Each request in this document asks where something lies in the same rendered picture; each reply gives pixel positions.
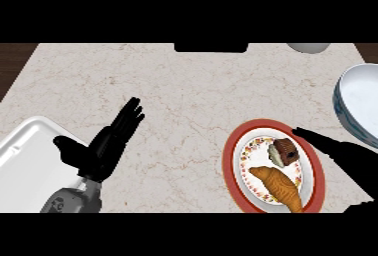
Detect white bowl with blue pattern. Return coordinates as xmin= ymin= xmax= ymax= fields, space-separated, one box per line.
xmin=333 ymin=63 xmax=378 ymax=150

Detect white tray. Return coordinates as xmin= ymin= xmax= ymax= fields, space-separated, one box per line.
xmin=0 ymin=115 xmax=90 ymax=214

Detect red-rimmed floral plate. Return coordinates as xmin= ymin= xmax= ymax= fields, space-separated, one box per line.
xmin=222 ymin=118 xmax=327 ymax=214

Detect brown cake slice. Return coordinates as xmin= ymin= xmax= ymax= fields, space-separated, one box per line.
xmin=268 ymin=137 xmax=302 ymax=168

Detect golden brown croissant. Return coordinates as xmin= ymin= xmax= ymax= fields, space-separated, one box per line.
xmin=248 ymin=165 xmax=306 ymax=214

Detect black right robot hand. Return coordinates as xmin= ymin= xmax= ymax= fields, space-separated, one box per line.
xmin=291 ymin=126 xmax=378 ymax=214

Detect black appliance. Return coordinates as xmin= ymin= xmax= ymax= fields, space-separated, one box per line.
xmin=173 ymin=43 xmax=250 ymax=54

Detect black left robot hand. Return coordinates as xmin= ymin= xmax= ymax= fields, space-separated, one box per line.
xmin=52 ymin=96 xmax=147 ymax=183

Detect grey round object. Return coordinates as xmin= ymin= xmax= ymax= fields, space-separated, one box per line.
xmin=287 ymin=43 xmax=333 ymax=55

